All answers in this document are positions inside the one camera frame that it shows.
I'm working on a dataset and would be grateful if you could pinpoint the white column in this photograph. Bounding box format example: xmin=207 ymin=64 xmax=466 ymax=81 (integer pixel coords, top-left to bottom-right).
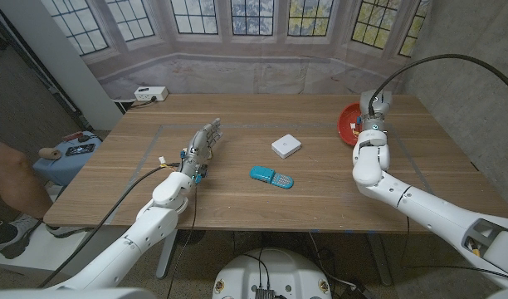
xmin=0 ymin=0 xmax=125 ymax=132

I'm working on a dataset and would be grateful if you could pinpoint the black phone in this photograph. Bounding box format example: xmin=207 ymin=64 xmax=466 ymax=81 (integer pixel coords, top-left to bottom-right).
xmin=65 ymin=143 xmax=96 ymax=158

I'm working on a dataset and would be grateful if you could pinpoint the white square box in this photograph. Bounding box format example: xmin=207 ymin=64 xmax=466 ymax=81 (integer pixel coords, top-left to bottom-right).
xmin=271 ymin=133 xmax=303 ymax=159

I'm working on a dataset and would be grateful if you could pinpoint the person's bare leg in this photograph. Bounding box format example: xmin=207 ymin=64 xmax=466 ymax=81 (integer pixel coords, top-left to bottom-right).
xmin=0 ymin=136 xmax=54 ymax=228

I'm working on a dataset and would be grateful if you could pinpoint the blue toy phone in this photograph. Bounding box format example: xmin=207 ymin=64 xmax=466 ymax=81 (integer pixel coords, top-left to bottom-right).
xmin=249 ymin=165 xmax=295 ymax=190

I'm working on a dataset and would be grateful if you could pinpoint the grey table leg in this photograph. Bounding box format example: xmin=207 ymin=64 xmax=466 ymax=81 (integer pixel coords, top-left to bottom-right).
xmin=364 ymin=233 xmax=394 ymax=287
xmin=155 ymin=228 xmax=178 ymax=279

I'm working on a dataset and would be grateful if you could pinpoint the white power strip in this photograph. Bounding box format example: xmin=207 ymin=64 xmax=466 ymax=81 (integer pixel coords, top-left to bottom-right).
xmin=133 ymin=86 xmax=169 ymax=103

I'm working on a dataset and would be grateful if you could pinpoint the blue stool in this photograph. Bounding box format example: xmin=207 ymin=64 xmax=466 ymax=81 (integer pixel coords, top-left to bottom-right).
xmin=32 ymin=131 xmax=104 ymax=187

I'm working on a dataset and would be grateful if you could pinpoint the printed window backdrop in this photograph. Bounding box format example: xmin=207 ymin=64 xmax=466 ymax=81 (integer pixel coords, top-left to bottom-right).
xmin=40 ymin=0 xmax=432 ymax=100

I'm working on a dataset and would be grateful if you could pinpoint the red bowl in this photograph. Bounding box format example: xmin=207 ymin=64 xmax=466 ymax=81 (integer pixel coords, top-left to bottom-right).
xmin=337 ymin=101 xmax=363 ymax=147

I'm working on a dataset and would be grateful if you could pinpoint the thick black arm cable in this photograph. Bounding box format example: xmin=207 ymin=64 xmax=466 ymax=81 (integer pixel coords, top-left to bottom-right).
xmin=37 ymin=163 xmax=183 ymax=288
xmin=368 ymin=53 xmax=508 ymax=117

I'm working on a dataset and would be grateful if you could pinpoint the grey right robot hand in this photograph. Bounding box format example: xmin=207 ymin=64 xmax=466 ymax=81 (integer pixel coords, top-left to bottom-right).
xmin=359 ymin=90 xmax=393 ymax=134

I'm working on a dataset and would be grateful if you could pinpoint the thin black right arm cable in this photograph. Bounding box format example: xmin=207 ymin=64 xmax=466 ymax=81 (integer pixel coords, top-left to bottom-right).
xmin=403 ymin=215 xmax=508 ymax=284

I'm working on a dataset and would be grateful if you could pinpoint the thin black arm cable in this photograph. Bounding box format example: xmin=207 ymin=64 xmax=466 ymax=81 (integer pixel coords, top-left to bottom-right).
xmin=166 ymin=182 xmax=199 ymax=298
xmin=403 ymin=215 xmax=508 ymax=284

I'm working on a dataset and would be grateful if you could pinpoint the white floor platform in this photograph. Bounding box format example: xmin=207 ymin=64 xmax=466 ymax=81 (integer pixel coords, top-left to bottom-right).
xmin=0 ymin=223 xmax=93 ymax=275

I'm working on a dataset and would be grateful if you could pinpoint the grey sneaker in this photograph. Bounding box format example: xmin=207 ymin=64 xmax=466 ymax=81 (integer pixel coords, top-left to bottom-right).
xmin=44 ymin=223 xmax=93 ymax=240
xmin=0 ymin=215 xmax=42 ymax=261

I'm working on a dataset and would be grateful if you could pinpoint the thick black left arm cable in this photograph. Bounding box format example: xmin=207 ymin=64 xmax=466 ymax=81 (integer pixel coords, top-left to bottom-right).
xmin=37 ymin=163 xmax=183 ymax=288

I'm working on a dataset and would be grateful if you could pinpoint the black torso cable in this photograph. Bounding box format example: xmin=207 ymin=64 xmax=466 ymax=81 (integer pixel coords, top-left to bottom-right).
xmin=241 ymin=248 xmax=271 ymax=287

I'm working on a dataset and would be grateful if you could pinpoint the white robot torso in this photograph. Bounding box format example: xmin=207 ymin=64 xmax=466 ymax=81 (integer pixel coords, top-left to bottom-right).
xmin=212 ymin=248 xmax=333 ymax=299

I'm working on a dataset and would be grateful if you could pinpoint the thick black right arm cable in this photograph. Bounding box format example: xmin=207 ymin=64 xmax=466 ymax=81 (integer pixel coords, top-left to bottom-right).
xmin=368 ymin=53 xmax=508 ymax=117

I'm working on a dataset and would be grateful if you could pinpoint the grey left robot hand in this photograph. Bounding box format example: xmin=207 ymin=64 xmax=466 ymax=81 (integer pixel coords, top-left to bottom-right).
xmin=179 ymin=118 xmax=224 ymax=184

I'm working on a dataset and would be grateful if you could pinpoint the brown twine roll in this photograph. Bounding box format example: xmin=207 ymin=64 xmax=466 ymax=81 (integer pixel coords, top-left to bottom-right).
xmin=38 ymin=147 xmax=62 ymax=161

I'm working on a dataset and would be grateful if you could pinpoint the black power strip cable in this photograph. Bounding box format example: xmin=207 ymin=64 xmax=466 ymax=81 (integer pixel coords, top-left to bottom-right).
xmin=127 ymin=97 xmax=158 ymax=110

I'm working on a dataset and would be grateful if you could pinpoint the black perforated panel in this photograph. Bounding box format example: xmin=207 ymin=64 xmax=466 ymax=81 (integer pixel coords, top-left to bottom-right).
xmin=0 ymin=7 xmax=87 ymax=167

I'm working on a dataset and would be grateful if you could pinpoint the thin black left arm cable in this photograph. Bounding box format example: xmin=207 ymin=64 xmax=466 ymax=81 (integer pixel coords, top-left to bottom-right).
xmin=166 ymin=182 xmax=199 ymax=298

